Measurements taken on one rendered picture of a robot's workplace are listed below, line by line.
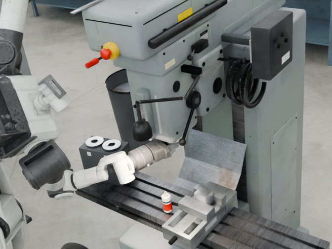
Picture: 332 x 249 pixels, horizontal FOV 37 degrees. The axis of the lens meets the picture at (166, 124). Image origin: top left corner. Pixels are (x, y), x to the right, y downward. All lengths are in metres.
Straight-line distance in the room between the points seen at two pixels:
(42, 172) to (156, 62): 0.54
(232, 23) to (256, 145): 0.59
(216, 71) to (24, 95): 0.76
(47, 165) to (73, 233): 1.92
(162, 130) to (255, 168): 0.65
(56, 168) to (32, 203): 2.28
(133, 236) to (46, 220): 1.62
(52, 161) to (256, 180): 1.09
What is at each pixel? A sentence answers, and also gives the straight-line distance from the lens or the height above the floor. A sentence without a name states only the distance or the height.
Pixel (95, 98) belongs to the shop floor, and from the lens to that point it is 5.32.
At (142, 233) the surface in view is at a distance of 2.31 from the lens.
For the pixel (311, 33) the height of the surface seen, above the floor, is 0.23.
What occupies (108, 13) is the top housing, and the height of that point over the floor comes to 1.89.
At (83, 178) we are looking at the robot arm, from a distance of 2.04.
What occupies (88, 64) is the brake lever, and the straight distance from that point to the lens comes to 1.77.
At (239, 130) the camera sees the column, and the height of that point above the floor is 1.13.
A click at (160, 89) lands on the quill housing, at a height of 1.56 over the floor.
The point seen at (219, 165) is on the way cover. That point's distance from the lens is 2.44.
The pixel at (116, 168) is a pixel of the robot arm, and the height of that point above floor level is 1.25.
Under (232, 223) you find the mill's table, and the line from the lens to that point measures 2.18.
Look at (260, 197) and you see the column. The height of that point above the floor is 0.76.
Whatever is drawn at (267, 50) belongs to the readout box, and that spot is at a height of 1.64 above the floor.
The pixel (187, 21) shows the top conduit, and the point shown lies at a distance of 1.75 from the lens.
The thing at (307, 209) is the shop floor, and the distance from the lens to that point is 3.62.
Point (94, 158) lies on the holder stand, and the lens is 2.45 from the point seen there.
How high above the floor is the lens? 2.39
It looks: 31 degrees down
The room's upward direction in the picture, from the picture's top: 8 degrees counter-clockwise
